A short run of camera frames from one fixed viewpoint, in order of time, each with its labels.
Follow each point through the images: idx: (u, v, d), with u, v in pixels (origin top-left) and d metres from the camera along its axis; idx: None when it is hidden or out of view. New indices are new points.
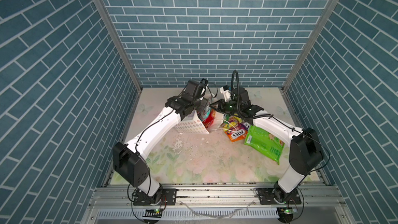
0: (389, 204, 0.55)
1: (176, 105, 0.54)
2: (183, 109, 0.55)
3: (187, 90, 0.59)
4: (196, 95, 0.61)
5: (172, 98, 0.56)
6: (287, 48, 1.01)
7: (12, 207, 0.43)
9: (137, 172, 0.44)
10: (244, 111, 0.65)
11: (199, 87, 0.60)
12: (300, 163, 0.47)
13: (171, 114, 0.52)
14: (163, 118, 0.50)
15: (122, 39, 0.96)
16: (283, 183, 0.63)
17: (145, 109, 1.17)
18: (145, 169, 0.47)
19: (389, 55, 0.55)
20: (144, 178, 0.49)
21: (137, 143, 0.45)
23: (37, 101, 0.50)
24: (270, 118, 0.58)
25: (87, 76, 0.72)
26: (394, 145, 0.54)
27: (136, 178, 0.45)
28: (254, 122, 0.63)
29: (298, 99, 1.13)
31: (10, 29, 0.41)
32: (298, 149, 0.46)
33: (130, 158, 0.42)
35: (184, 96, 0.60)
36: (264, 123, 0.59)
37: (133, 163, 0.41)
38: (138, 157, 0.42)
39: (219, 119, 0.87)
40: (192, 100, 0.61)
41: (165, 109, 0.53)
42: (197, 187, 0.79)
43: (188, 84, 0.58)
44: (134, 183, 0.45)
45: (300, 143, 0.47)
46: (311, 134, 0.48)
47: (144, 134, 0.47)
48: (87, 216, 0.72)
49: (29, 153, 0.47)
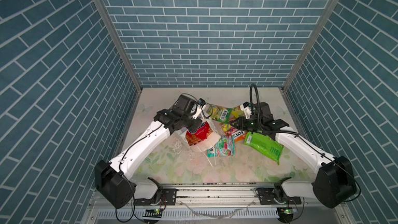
0: (389, 204, 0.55)
1: (165, 119, 0.52)
2: (173, 123, 0.53)
3: (179, 105, 0.58)
4: (187, 109, 0.60)
5: (162, 111, 0.54)
6: (287, 48, 1.01)
7: (12, 207, 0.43)
9: (119, 194, 0.41)
10: (267, 124, 0.61)
11: (189, 101, 0.59)
12: (326, 193, 0.42)
13: (160, 129, 0.49)
14: (151, 134, 0.48)
15: (122, 39, 0.96)
16: (288, 187, 0.62)
17: (145, 109, 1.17)
18: (130, 188, 0.44)
19: (389, 54, 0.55)
20: (128, 197, 0.45)
21: (121, 161, 0.42)
23: (37, 101, 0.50)
24: (296, 136, 0.53)
25: (87, 76, 0.72)
26: (394, 145, 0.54)
27: (120, 198, 0.42)
28: (278, 137, 0.58)
29: (298, 99, 1.13)
31: (10, 29, 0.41)
32: (327, 180, 0.41)
33: (113, 178, 0.39)
35: (175, 110, 0.58)
36: (287, 140, 0.54)
37: (115, 183, 0.38)
38: (122, 178, 0.39)
39: (209, 143, 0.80)
40: (183, 114, 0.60)
41: (153, 123, 0.51)
42: (197, 188, 0.79)
43: (180, 98, 0.58)
44: (118, 204, 0.42)
45: (329, 173, 0.41)
46: (344, 165, 0.42)
47: (129, 152, 0.44)
48: (87, 216, 0.72)
49: (29, 153, 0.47)
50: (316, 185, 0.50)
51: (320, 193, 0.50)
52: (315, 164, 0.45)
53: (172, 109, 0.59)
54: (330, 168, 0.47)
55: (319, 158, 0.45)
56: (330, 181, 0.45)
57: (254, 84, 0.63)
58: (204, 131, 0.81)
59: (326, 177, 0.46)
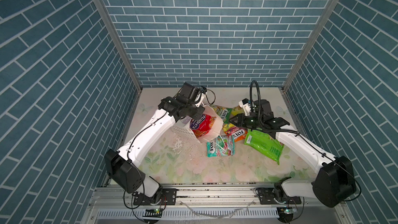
0: (389, 204, 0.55)
1: (170, 107, 0.51)
2: (178, 110, 0.52)
3: (183, 93, 0.57)
4: (192, 97, 0.59)
5: (166, 99, 0.53)
6: (287, 48, 1.01)
7: (12, 207, 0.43)
9: (130, 180, 0.43)
10: (267, 122, 0.61)
11: (194, 89, 0.59)
12: (326, 193, 0.42)
13: (165, 117, 0.49)
14: (156, 122, 0.48)
15: (122, 39, 0.96)
16: (287, 187, 0.62)
17: (145, 109, 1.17)
18: (140, 174, 0.46)
19: (389, 54, 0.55)
20: (139, 183, 0.48)
21: (128, 150, 0.43)
23: (37, 101, 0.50)
24: (297, 136, 0.53)
25: (87, 76, 0.72)
26: (394, 145, 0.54)
27: (131, 183, 0.44)
28: (277, 135, 0.58)
29: (298, 99, 1.13)
31: (10, 29, 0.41)
32: (328, 180, 0.41)
33: (122, 165, 0.40)
35: (180, 98, 0.58)
36: (288, 139, 0.54)
37: (125, 170, 0.39)
38: (130, 165, 0.42)
39: (215, 132, 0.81)
40: (187, 102, 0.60)
41: (158, 111, 0.51)
42: (197, 187, 0.79)
43: (184, 86, 0.57)
44: (130, 188, 0.44)
45: (330, 173, 0.41)
46: (345, 165, 0.42)
47: (136, 140, 0.45)
48: (87, 216, 0.72)
49: (29, 153, 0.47)
50: (315, 184, 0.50)
51: (318, 193, 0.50)
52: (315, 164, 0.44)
53: (176, 97, 0.58)
54: (331, 168, 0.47)
55: (320, 158, 0.45)
56: (330, 181, 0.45)
57: (256, 82, 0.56)
58: (207, 123, 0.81)
59: (327, 177, 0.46)
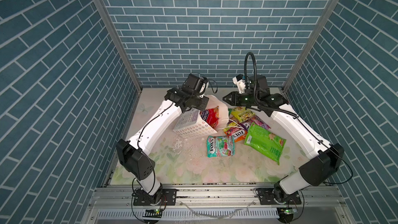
0: (389, 205, 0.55)
1: (176, 98, 0.52)
2: (184, 100, 0.53)
3: (188, 84, 0.58)
4: (197, 88, 0.60)
5: (172, 90, 0.54)
6: (287, 48, 1.01)
7: (12, 207, 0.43)
9: (142, 167, 0.45)
10: (264, 99, 0.55)
11: (199, 81, 0.59)
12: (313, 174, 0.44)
13: (171, 108, 0.50)
14: (164, 112, 0.49)
15: (122, 39, 0.96)
16: (285, 185, 0.63)
17: (145, 110, 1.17)
18: (150, 163, 0.48)
19: (389, 55, 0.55)
20: (149, 170, 0.50)
21: (139, 139, 0.45)
23: (37, 101, 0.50)
24: (295, 118, 0.50)
25: (87, 76, 0.72)
26: (394, 145, 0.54)
27: (142, 171, 0.46)
28: (274, 115, 0.54)
29: (298, 99, 1.13)
31: (10, 30, 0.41)
32: (320, 166, 0.41)
33: (133, 154, 0.42)
35: (185, 89, 0.58)
36: (286, 122, 0.50)
37: (137, 158, 0.42)
38: (141, 153, 0.44)
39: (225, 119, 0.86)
40: (193, 93, 0.61)
41: (165, 102, 0.51)
42: (197, 188, 0.79)
43: (189, 78, 0.57)
44: (141, 176, 0.47)
45: (324, 161, 0.41)
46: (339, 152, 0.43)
47: (145, 130, 0.46)
48: (87, 216, 0.72)
49: (29, 153, 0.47)
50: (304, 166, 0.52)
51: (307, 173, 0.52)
52: (311, 150, 0.44)
53: (182, 88, 0.59)
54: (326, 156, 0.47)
55: (316, 145, 0.44)
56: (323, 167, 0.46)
57: (251, 52, 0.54)
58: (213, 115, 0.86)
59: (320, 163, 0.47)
